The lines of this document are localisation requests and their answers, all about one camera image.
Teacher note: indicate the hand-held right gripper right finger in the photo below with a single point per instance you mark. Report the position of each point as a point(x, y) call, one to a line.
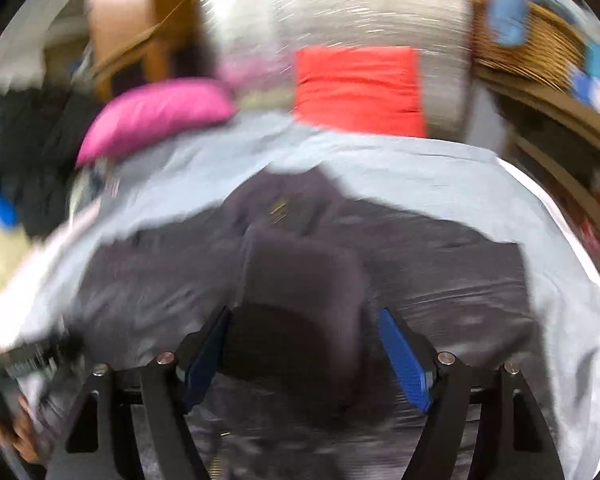
point(405, 360)

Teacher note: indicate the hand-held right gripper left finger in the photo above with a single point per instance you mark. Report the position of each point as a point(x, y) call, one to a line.
point(205, 360)

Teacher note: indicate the dark grey garment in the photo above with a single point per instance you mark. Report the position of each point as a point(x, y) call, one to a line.
point(300, 270)

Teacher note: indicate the person's left hand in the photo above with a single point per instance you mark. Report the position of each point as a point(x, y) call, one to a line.
point(25, 437)

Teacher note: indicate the cream sofa cushion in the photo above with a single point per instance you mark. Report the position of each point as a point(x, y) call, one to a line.
point(5, 260)

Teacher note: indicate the light grey blanket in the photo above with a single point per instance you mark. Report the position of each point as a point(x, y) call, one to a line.
point(405, 160)

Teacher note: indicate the black jacket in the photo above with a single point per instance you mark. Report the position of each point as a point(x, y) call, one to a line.
point(25, 150)

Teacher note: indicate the pink pillow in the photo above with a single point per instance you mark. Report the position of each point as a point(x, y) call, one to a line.
point(155, 115)

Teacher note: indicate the red cushion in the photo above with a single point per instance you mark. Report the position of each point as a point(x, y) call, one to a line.
point(360, 90)

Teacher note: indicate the wooden shelf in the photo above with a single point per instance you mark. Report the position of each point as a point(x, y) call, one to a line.
point(540, 105)

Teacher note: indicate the wooden cabinet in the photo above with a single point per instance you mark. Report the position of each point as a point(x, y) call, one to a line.
point(157, 60)

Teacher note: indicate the wicker basket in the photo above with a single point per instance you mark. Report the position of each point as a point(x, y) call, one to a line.
point(545, 45)

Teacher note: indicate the blue cloth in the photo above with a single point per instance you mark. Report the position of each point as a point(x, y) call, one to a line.
point(507, 10)

